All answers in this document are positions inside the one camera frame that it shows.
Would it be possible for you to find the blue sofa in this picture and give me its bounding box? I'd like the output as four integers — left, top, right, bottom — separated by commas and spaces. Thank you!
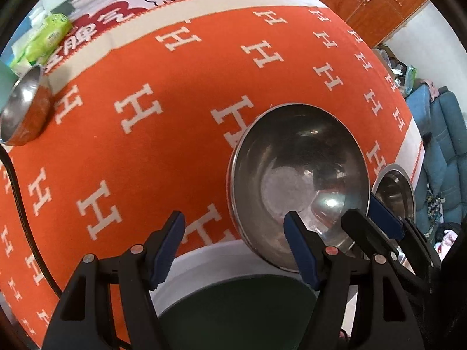
406, 84, 466, 240

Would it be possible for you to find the green wet wipes pack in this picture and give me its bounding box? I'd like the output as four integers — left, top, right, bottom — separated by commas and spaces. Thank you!
10, 13, 72, 69

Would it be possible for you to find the large white plate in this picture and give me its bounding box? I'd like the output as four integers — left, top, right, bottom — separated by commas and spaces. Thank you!
151, 239, 359, 336

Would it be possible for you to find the medium steel bowl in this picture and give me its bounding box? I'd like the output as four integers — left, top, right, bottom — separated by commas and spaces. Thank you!
226, 104, 371, 273

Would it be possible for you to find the mint green container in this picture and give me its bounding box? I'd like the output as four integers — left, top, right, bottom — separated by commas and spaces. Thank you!
0, 62, 18, 111

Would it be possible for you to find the black cable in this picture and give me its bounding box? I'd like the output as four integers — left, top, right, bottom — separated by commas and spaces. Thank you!
0, 144, 63, 298

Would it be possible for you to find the large steel bowl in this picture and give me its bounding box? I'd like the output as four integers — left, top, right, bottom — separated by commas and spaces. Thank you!
372, 164, 416, 223

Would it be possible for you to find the green plate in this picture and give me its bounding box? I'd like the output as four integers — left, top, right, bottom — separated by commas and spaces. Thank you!
159, 275, 317, 350

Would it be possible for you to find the orange H-pattern blanket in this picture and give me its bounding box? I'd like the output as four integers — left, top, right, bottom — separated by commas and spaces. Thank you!
1, 0, 424, 344

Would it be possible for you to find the small steel bowl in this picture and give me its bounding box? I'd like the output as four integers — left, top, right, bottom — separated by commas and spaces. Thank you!
1, 64, 53, 146

